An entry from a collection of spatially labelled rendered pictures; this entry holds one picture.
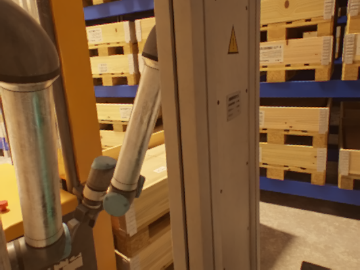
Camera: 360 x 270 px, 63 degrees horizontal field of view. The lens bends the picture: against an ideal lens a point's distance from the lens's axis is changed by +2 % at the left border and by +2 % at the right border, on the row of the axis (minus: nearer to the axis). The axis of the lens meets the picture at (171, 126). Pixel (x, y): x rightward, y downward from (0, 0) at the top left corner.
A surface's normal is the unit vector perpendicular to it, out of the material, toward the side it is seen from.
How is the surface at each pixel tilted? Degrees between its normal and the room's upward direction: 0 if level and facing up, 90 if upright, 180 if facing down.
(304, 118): 90
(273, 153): 90
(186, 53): 90
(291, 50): 90
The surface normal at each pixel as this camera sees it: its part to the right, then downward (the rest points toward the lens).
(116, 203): -0.15, 0.31
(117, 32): -0.47, 0.23
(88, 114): 0.74, 0.11
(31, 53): 0.72, 0.34
